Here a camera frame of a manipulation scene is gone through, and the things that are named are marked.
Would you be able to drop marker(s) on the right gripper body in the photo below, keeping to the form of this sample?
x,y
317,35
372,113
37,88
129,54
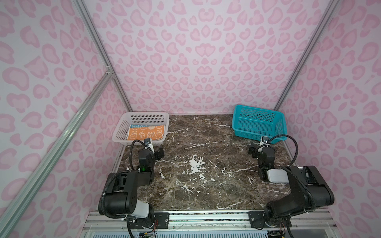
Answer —
x,y
255,153

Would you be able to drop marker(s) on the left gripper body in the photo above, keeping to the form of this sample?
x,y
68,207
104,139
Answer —
x,y
157,156

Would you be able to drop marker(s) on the orange patterned towel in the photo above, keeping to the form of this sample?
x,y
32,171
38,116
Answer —
x,y
156,134

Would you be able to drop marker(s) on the teal patterned towel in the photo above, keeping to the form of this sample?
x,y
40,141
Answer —
x,y
146,127

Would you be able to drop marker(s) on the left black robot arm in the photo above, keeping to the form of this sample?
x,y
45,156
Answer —
x,y
119,198

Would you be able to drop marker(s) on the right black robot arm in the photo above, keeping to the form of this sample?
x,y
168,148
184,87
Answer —
x,y
308,189

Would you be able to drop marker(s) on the teal plastic basket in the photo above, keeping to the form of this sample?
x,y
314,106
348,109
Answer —
x,y
254,123

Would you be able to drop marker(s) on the white plastic basket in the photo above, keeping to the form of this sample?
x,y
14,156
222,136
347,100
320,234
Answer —
x,y
140,118

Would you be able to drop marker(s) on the left diagonal aluminium strut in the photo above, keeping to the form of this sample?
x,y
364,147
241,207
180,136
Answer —
x,y
29,190

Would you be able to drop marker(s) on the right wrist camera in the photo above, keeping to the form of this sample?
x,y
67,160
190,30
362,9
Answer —
x,y
264,141

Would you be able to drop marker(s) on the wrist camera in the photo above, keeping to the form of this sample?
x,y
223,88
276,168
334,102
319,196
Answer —
x,y
264,141
148,144

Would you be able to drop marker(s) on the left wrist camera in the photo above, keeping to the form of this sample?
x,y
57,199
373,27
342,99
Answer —
x,y
148,144

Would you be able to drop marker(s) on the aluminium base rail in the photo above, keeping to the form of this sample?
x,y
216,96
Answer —
x,y
217,224

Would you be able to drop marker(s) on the left corner aluminium post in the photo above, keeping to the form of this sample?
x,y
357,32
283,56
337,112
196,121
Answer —
x,y
90,26

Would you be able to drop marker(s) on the corner aluminium post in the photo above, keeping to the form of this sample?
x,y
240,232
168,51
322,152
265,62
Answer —
x,y
322,25
90,26

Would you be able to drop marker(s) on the right corner aluminium post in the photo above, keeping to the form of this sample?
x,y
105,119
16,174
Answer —
x,y
322,25

